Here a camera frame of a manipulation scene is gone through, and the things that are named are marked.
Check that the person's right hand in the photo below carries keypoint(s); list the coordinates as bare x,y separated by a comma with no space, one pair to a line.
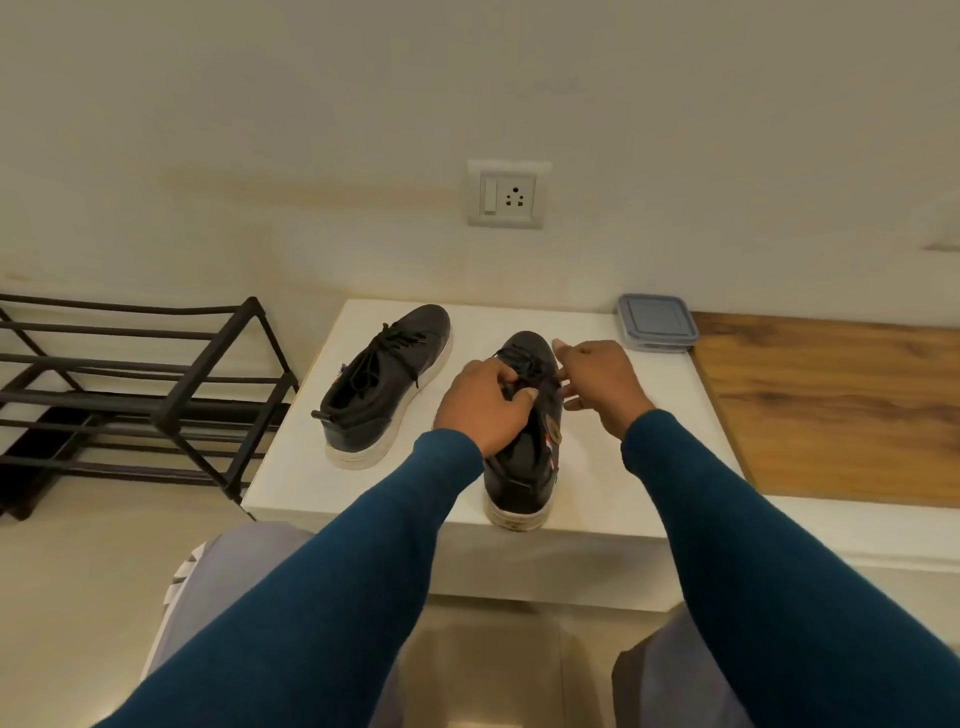
607,386

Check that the person's left hand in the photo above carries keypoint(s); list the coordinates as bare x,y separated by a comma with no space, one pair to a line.
480,409

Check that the person's left thumb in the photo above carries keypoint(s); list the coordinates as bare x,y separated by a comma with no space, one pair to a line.
523,396

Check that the person's right thumb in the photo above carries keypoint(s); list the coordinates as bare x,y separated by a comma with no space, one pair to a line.
573,397

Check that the black sneaker with round patch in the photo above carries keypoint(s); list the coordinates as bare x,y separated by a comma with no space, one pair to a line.
521,480

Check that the person's left forearm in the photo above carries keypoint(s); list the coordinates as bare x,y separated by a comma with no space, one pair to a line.
337,585

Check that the person's right forearm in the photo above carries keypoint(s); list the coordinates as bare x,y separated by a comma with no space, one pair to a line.
757,570

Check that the grey lidded food container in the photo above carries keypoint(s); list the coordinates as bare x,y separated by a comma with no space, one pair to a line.
656,321

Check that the black sneaker white sole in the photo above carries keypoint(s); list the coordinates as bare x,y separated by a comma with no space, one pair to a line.
382,382

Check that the brown wooden panel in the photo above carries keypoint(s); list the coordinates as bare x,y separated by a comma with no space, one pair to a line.
832,405

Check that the person's right leg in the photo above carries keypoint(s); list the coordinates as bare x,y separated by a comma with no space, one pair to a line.
660,675

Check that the person's leg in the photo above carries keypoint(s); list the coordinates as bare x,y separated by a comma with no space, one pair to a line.
660,675
225,577

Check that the black metal shoe rack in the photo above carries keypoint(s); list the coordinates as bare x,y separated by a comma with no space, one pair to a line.
180,405

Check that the person's left leg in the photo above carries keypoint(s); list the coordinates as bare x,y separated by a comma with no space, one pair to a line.
225,577

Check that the white wall socket with switch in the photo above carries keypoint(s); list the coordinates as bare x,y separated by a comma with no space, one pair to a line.
508,195

